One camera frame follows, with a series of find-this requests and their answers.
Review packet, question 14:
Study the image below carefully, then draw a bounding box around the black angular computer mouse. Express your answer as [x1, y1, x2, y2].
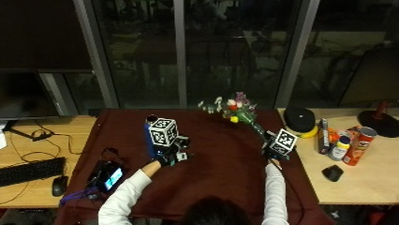
[321, 164, 346, 183]

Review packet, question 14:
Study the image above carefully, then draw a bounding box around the black smartphone with lit screen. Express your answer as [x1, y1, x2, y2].
[95, 160, 127, 193]

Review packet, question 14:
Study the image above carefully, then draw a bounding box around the black round lamp base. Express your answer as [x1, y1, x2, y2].
[357, 100, 399, 139]

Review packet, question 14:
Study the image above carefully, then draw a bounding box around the dark red tablecloth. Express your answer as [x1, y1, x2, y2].
[54, 107, 338, 225]

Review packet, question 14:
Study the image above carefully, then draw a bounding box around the white marker cube glove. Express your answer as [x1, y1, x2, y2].
[148, 117, 181, 147]
[269, 127, 300, 157]

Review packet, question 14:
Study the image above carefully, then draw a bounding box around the black cable with adapter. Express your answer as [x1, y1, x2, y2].
[7, 119, 86, 163]

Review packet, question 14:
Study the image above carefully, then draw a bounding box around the purple strap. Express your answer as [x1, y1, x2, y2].
[59, 187, 102, 206]

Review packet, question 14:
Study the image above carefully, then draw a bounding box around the orange snack packet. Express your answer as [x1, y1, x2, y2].
[328, 127, 344, 145]

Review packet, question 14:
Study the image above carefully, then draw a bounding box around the person's right hand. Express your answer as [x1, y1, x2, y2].
[261, 140, 294, 163]

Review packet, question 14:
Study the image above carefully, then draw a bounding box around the white marker cube left glove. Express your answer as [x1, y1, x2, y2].
[148, 117, 181, 147]

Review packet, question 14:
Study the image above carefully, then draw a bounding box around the black cable bundle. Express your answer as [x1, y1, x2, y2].
[99, 147, 128, 167]

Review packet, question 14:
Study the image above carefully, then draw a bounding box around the white paper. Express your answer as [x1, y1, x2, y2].
[0, 122, 10, 150]

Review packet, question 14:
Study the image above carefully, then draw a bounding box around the yellow banana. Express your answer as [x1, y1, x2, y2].
[296, 125, 320, 140]

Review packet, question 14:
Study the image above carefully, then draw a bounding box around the red chips can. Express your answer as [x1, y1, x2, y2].
[342, 126, 380, 167]

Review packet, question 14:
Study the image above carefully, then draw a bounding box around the dark snack box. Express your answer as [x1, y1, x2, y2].
[317, 117, 332, 156]

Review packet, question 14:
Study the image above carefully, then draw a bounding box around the black cap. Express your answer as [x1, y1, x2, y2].
[284, 106, 317, 133]

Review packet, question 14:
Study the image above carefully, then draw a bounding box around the flower bouquet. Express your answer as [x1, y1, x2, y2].
[197, 91, 272, 143]

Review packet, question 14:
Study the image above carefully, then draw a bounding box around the white bottle with blue cap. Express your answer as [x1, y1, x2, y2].
[329, 135, 352, 162]

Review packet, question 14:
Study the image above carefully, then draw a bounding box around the black keyboard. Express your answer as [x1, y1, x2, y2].
[0, 157, 68, 188]

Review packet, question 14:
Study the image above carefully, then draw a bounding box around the person's left hand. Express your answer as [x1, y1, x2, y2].
[151, 134, 192, 168]

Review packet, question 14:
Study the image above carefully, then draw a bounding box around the white marker cube right glove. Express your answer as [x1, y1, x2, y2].
[269, 127, 300, 157]

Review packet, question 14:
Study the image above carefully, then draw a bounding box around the black monitor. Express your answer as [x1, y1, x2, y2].
[0, 70, 60, 121]

